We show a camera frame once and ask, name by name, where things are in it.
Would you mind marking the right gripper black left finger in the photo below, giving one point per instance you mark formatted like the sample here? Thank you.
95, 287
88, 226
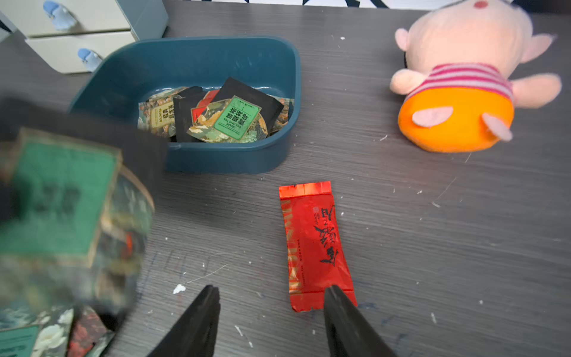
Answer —
195, 332

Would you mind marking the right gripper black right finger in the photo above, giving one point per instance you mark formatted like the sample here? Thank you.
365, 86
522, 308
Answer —
348, 332

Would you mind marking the red long tea sachet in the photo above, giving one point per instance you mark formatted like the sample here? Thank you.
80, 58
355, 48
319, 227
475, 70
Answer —
315, 254

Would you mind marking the green pattern tea bag pile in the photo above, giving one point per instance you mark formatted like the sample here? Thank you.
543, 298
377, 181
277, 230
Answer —
71, 256

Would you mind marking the green label tea bag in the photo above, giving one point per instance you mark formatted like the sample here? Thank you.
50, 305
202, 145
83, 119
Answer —
231, 120

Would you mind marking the red square tea bag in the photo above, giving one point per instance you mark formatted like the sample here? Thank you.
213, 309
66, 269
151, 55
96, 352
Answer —
200, 108

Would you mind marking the yellow label tea bag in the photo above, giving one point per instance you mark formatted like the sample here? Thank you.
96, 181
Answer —
157, 113

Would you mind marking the teal plastic storage box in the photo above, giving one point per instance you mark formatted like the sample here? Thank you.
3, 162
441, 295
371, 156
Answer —
136, 71

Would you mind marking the plush doll orange pants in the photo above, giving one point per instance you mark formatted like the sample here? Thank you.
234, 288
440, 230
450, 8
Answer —
458, 93

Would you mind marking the small blue cream drawer cabinet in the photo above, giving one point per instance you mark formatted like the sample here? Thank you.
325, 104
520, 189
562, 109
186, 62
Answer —
76, 36

